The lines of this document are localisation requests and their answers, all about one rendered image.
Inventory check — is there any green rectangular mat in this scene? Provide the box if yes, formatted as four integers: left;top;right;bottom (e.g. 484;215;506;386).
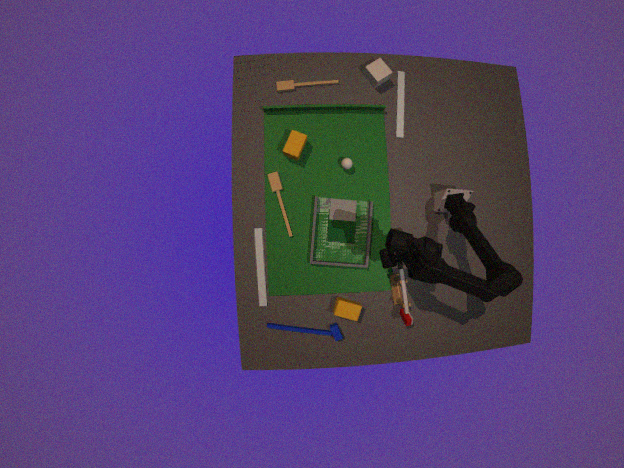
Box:
264;110;392;296

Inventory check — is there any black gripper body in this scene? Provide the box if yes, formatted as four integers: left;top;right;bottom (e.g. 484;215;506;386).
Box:
379;249;404;269

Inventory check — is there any blue putter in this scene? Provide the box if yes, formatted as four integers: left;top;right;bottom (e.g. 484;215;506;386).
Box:
267;323;343;341

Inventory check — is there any grey flat bar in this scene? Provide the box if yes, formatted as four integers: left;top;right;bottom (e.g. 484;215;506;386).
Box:
396;71;405;138
255;228;267;306

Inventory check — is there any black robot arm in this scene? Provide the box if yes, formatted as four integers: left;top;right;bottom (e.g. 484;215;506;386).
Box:
386;193;523;302

